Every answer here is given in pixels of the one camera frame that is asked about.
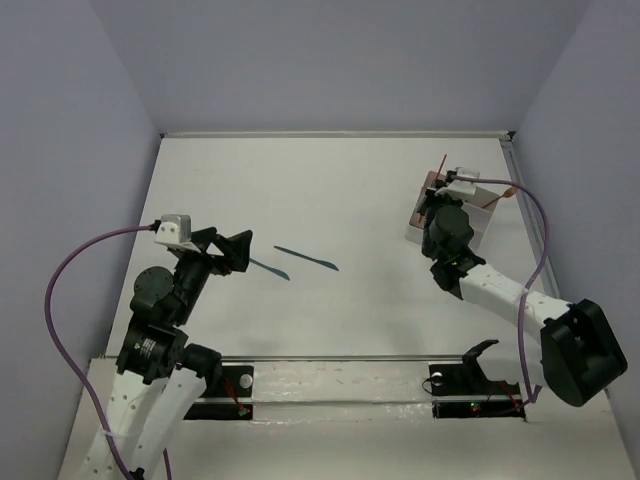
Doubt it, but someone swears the teal plastic knife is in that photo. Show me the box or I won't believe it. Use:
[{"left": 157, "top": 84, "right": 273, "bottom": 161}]
[{"left": 249, "top": 258, "right": 290, "bottom": 281}]

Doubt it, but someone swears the red-orange chopstick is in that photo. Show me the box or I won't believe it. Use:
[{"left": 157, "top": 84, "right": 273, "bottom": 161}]
[{"left": 418, "top": 153, "right": 448, "bottom": 223}]

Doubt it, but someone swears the copper fork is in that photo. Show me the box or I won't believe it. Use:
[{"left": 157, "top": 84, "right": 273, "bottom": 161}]
[{"left": 482, "top": 187, "right": 518, "bottom": 209}]

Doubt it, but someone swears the dark blue plastic knife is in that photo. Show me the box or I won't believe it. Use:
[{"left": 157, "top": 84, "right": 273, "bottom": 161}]
[{"left": 273, "top": 245, "right": 340, "bottom": 271}]

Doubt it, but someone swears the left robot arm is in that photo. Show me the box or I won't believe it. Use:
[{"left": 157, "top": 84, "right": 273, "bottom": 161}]
[{"left": 74, "top": 214, "right": 253, "bottom": 479}]

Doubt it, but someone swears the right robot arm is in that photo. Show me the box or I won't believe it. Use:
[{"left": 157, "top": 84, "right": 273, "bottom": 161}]
[{"left": 417, "top": 189, "right": 628, "bottom": 407}]

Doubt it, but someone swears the white divided utensil container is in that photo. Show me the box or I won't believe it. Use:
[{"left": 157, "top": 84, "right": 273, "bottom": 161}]
[{"left": 405, "top": 171, "right": 499, "bottom": 253}]

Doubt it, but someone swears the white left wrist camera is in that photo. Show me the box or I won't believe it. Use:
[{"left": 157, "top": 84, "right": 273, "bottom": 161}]
[{"left": 154, "top": 214, "right": 191, "bottom": 248}]

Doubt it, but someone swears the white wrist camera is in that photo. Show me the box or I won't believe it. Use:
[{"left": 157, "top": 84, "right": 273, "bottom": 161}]
[
  {"left": 436, "top": 167, "right": 480, "bottom": 201},
  {"left": 154, "top": 214, "right": 191, "bottom": 248}
]

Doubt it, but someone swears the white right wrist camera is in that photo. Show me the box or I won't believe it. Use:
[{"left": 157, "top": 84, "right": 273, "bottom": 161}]
[{"left": 436, "top": 167, "right": 480, "bottom": 201}]

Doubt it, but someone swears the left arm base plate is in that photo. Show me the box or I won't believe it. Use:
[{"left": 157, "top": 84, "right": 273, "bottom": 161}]
[{"left": 184, "top": 363, "right": 254, "bottom": 421}]

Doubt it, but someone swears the aluminium table edge rail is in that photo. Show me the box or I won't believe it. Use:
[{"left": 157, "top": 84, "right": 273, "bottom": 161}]
[{"left": 160, "top": 130, "right": 513, "bottom": 141}]

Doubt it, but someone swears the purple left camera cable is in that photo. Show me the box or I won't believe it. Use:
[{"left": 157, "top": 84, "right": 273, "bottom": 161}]
[{"left": 44, "top": 223, "right": 174, "bottom": 480}]

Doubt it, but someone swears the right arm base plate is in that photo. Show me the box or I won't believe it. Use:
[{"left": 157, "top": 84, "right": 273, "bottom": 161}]
[{"left": 421, "top": 340, "right": 526, "bottom": 420}]

